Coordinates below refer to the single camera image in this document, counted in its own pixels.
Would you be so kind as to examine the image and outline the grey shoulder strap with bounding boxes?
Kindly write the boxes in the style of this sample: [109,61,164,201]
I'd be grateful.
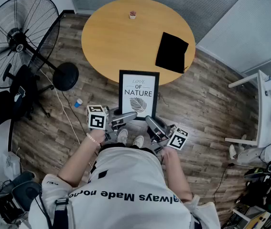
[54,198,69,229]

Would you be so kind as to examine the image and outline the black camera cable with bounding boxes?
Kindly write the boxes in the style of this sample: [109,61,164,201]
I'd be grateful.
[38,189,54,229]

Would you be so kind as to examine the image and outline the person's left forearm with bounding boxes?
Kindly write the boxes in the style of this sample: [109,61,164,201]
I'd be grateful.
[57,129,102,188]

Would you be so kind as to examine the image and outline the dark grey backpack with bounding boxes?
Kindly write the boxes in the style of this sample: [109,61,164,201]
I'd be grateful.
[0,170,42,224]

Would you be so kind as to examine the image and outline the person's right forearm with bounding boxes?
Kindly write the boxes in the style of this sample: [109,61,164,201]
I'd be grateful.
[160,146,193,202]

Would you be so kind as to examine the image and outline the black floor cable with plug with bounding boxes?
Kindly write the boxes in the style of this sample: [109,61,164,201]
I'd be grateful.
[213,162,236,204]

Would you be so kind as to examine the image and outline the black cloth pouch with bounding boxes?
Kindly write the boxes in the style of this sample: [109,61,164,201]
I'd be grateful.
[155,31,190,74]

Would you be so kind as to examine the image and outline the black framed nature print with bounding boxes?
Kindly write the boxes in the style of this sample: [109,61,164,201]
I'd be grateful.
[118,70,160,121]

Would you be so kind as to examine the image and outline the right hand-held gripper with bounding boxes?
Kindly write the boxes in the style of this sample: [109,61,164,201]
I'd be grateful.
[145,115,189,153]

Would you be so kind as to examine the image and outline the person's white shoe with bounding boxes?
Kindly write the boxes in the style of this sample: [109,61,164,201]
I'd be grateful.
[117,128,129,146]
[132,135,145,149]

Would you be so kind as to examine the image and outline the person's black trousers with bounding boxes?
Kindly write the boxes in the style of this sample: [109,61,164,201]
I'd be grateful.
[99,142,159,157]

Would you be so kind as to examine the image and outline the small white gadget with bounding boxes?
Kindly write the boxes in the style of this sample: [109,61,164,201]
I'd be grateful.
[14,85,26,103]

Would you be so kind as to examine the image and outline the pile of black equipment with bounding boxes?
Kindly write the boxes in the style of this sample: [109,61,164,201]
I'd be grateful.
[235,160,271,209]

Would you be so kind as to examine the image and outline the open carton box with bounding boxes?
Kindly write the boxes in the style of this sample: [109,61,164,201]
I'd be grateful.
[230,205,271,229]

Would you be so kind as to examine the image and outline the white table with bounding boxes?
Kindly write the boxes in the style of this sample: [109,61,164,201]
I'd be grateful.
[225,70,271,149]

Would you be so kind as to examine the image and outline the pale bead bracelet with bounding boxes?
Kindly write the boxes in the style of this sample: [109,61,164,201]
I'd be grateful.
[86,132,102,147]

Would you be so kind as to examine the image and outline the person's right white shoe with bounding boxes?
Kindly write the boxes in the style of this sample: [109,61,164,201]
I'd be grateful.
[132,135,145,149]

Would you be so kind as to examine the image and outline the round wooden table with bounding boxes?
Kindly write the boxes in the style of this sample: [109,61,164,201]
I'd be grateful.
[81,0,196,87]

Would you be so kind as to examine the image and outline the person in white shirt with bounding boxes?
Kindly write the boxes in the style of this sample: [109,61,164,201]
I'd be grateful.
[27,146,222,229]

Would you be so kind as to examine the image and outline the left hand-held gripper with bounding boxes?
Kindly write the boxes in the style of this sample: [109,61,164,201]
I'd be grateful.
[86,104,139,142]

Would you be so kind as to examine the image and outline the black standing fan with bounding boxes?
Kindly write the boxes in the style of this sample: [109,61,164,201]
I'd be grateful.
[0,0,80,92]

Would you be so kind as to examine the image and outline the white wrapped box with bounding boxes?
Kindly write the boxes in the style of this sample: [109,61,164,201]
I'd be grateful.
[2,151,22,181]

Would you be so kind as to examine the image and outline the white floor cable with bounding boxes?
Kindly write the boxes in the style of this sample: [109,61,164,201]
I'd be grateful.
[39,68,81,146]

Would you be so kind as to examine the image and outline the person's left white shoe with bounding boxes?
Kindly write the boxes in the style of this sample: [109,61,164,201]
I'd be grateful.
[117,128,129,146]

